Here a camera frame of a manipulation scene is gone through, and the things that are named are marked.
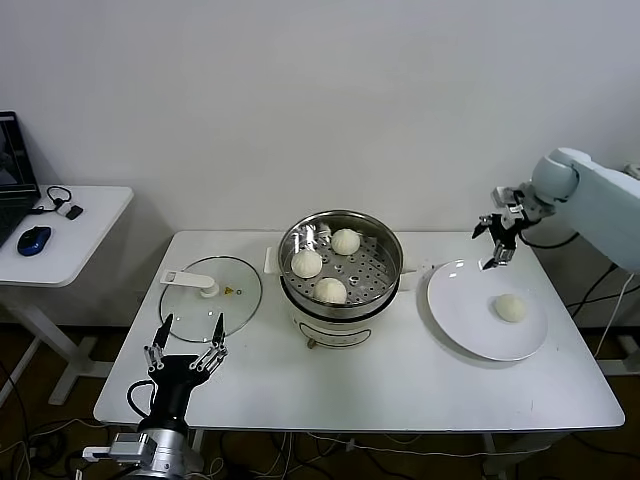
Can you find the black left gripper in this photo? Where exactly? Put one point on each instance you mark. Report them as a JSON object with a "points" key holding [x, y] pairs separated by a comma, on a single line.
{"points": [[172, 382]]}

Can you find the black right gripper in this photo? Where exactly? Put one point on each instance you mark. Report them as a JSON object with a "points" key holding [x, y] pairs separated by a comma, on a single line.
{"points": [[505, 227]]}

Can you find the white steamed baozi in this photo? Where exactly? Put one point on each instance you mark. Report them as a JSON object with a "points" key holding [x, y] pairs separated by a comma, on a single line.
{"points": [[330, 291], [345, 241], [510, 307], [306, 263]]}

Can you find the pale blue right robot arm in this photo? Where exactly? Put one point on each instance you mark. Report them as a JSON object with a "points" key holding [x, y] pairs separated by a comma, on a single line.
{"points": [[600, 200]]}

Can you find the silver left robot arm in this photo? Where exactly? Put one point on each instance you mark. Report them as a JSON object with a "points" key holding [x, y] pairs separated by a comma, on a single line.
{"points": [[160, 447]]}

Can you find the perforated steel steamer basket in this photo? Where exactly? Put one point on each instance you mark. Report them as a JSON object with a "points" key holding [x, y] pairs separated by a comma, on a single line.
{"points": [[300, 232]]}

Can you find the white round plate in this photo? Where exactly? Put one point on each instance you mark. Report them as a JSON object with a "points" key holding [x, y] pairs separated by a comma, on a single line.
{"points": [[460, 310]]}

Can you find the white main table leg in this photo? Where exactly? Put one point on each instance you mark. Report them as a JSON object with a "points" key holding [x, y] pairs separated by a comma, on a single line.
{"points": [[196, 442], [497, 455]]}

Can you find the white electric cooker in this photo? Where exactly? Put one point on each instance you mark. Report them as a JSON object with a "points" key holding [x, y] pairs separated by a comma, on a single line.
{"points": [[325, 332]]}

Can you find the white side table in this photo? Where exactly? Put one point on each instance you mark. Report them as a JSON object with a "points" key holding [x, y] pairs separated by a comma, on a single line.
{"points": [[95, 240]]}

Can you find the small white device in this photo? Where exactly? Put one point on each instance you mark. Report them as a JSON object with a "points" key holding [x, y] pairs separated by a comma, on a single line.
{"points": [[634, 169]]}

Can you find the small black device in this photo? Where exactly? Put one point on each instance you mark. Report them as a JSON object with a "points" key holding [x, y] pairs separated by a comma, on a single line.
{"points": [[75, 211]]}

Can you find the blue computer mouse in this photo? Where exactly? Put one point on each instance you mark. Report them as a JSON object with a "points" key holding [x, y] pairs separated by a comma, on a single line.
{"points": [[34, 239]]}

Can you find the white table foot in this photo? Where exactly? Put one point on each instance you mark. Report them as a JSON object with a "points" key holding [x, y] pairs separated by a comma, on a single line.
{"points": [[625, 367]]}

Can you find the black laptop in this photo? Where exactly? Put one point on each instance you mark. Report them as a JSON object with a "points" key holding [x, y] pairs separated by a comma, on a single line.
{"points": [[15, 200]]}

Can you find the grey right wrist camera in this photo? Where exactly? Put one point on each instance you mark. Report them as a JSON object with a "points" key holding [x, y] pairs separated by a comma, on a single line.
{"points": [[502, 195]]}

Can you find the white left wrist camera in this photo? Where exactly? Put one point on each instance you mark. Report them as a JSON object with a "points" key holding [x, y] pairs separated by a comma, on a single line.
{"points": [[96, 453]]}

